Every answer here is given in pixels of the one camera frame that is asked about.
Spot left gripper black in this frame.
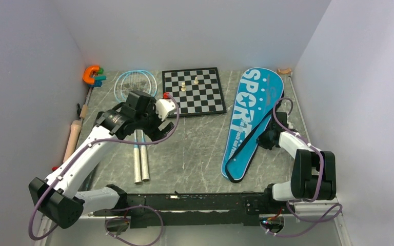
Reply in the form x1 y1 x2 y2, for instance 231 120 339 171
135 97 174 144

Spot blue racket cover bag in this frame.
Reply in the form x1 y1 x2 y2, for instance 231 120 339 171
221 67 284 183

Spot black shuttlecock tube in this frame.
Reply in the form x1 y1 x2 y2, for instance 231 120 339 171
79 164 99 192

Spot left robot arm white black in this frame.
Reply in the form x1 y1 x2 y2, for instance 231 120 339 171
29 91 179 229

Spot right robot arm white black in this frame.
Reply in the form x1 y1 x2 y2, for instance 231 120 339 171
257 112 337 213

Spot white chess piece left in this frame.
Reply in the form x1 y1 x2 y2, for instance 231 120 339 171
181 82 186 92

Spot black white chessboard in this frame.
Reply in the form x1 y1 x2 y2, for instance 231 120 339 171
162 67 227 118

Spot small wooden piece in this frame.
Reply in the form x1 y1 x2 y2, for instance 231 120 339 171
277 68 292 75

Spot wooden pin toy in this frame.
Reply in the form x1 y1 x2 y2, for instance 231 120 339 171
63 104 88 162

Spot orange green toy blocks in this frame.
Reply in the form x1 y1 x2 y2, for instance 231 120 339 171
83 65 106 88

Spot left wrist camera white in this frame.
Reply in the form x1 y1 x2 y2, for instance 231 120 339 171
155 99 176 121

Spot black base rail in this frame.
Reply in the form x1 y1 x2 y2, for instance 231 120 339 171
93 189 288 229

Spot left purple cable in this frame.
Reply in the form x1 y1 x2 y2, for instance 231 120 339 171
28 93 181 246

